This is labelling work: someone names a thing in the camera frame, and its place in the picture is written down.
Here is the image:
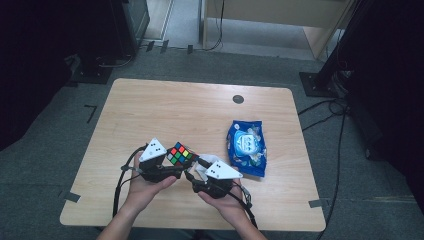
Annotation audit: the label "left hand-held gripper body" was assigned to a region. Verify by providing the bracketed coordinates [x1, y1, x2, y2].
[138, 137, 168, 183]

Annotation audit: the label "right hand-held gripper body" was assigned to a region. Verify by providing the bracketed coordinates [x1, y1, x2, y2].
[191, 160, 244, 200]

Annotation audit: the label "white wet wipe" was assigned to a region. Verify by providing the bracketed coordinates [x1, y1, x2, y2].
[193, 153, 221, 178]

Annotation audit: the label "multicoloured puzzle cube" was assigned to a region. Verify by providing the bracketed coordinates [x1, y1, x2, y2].
[165, 141, 199, 169]

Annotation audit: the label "blue snack bag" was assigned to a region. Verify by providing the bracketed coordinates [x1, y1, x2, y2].
[226, 119, 268, 178]

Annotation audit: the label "person's right hand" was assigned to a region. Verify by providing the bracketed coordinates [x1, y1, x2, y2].
[197, 179, 250, 227]

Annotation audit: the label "person's left hand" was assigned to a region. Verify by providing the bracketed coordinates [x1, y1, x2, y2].
[124, 152, 178, 214]

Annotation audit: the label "person's legs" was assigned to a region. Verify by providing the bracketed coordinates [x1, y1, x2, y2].
[128, 228, 239, 240]

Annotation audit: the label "black flat stand base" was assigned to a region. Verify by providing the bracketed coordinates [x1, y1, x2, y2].
[68, 54, 113, 85]

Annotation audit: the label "black metal stand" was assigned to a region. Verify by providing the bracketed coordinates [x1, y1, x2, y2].
[298, 0, 368, 98]

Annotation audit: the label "dark cabinet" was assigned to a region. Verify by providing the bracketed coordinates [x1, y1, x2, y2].
[109, 0, 151, 58]

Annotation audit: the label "dark curtain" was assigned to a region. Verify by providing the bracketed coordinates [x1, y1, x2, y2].
[346, 0, 424, 214]
[0, 0, 114, 152]

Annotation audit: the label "light wooden cabinet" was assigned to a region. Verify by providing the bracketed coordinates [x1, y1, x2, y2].
[201, 0, 354, 61]

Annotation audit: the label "right hand-held gripper black cable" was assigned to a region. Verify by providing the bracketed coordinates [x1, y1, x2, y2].
[228, 186, 258, 230]

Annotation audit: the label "hand-held gripper black cable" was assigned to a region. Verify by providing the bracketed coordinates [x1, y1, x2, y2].
[228, 186, 258, 230]
[111, 143, 149, 219]

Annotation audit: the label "left hand-held gripper black cable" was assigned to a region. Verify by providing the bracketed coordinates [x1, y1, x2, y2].
[111, 143, 149, 219]

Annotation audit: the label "long black floor cable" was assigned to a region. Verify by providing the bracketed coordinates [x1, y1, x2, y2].
[314, 109, 348, 240]

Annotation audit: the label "black looped floor cables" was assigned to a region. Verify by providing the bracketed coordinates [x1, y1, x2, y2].
[297, 98, 349, 133]

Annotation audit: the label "thin black hanging cable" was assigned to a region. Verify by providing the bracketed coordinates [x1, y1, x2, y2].
[203, 0, 225, 53]

